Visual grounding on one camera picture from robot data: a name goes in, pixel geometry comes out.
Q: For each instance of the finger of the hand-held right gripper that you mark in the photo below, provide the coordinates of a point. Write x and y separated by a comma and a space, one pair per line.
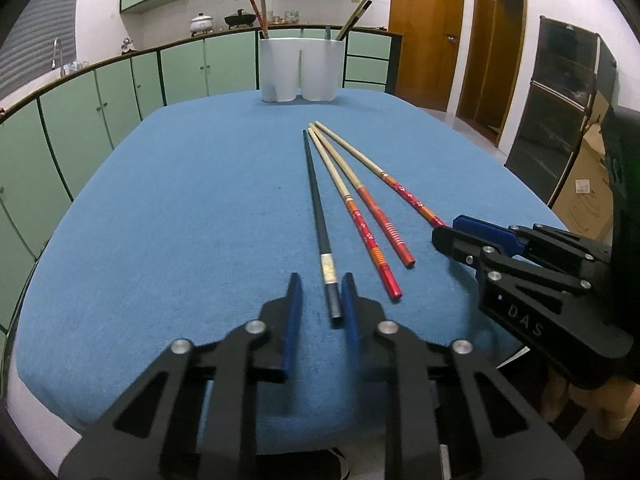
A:
460, 245
485, 230

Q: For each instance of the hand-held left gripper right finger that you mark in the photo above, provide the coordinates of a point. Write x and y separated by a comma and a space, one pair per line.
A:
350, 310

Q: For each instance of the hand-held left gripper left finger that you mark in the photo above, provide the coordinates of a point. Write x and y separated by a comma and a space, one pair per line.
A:
292, 310

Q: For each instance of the white utensil holder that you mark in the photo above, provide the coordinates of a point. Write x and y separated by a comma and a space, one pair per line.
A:
282, 70

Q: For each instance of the person's right forearm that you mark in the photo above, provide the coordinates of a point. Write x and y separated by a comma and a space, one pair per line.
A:
595, 400

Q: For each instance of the cardboard box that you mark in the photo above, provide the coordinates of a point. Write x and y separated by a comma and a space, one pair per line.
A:
585, 195

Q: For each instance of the black glass-front cabinet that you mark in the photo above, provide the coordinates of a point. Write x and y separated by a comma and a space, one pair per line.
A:
555, 110

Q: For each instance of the blue cloth-covered table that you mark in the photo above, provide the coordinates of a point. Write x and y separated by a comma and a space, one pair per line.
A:
175, 235

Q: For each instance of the black shoe white stripes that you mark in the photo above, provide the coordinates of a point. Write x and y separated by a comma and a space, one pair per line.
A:
325, 462

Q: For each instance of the brown wooden door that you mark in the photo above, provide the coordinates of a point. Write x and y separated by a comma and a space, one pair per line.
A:
425, 35

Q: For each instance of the green base kitchen cabinets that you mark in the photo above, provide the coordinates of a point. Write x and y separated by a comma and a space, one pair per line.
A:
75, 135

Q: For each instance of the glass jars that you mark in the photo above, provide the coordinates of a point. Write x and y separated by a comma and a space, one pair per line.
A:
287, 16

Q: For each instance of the black wok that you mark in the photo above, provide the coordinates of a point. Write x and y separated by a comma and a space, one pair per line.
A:
239, 20

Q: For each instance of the white cooking pot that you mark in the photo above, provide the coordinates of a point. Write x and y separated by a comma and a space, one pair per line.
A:
202, 24

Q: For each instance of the small silver kettle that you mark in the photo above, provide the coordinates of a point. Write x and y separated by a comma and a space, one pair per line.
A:
127, 46

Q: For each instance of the plastic bottles by sink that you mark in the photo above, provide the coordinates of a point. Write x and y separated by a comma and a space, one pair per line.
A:
77, 66

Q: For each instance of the steel sink faucet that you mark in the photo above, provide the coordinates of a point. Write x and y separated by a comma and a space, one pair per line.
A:
56, 52

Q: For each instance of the grey window blind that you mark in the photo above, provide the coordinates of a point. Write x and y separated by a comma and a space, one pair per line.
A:
40, 35

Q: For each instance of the wooden doorway frame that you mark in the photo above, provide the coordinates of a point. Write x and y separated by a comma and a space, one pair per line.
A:
520, 60

